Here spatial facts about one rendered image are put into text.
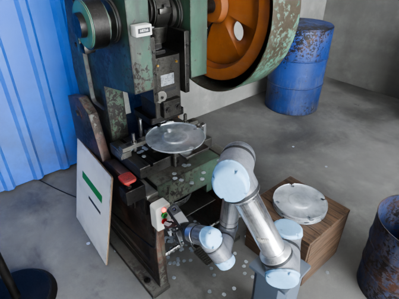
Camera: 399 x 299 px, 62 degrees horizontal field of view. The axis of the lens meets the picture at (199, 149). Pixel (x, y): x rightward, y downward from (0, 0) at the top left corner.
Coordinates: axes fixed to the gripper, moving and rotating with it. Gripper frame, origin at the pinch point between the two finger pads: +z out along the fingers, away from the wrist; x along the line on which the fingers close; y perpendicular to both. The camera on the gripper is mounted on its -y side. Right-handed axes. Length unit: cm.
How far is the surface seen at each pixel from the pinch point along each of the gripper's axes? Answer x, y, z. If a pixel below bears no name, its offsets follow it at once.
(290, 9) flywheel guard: 64, -68, -45
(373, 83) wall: 354, 6, 81
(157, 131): 20.0, -37.4, 17.4
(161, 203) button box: 0.3, -8.7, -1.3
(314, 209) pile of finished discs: 75, 29, -18
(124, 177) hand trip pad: -9.9, -25.4, 0.9
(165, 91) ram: 23, -54, 1
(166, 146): 15.8, -30.3, 5.2
